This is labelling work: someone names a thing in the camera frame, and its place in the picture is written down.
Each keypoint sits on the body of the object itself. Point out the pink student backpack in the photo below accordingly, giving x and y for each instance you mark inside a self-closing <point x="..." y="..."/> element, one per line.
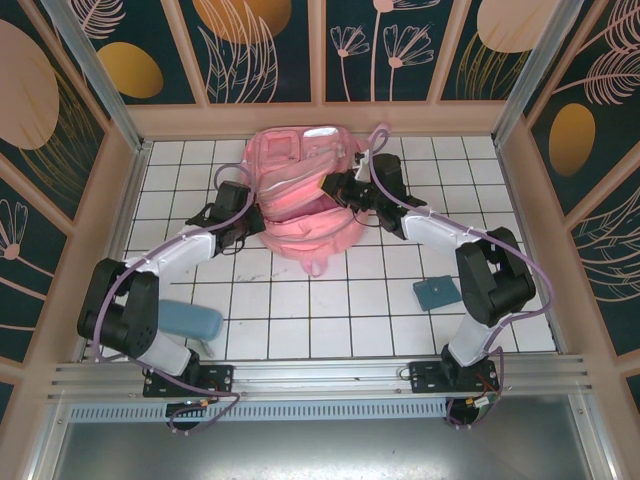
<point x="300" y="235"/>

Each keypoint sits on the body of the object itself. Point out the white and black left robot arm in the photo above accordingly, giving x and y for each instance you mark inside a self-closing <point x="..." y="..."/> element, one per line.
<point x="170" y="252"/>

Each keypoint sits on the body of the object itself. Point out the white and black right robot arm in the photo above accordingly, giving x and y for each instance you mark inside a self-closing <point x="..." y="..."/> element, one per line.
<point x="492" y="280"/>

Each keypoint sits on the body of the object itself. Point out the blue pencil case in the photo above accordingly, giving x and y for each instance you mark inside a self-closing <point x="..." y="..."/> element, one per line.
<point x="197" y="322"/>

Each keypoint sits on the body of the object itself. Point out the grey metal sheet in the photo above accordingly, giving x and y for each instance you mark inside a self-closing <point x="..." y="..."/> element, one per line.
<point x="320" y="452"/>

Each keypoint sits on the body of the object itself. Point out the aluminium frame post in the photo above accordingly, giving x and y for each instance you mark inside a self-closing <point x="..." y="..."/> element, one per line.
<point x="535" y="70"/>
<point x="100" y="80"/>

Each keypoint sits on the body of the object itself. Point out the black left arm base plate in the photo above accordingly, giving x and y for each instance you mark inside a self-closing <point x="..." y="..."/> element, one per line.
<point x="220" y="380"/>

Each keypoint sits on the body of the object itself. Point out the aluminium mounting rail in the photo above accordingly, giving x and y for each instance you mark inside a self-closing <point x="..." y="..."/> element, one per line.
<point x="320" y="377"/>

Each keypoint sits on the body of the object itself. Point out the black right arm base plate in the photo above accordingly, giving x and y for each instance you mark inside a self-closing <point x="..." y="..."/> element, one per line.
<point x="425" y="377"/>

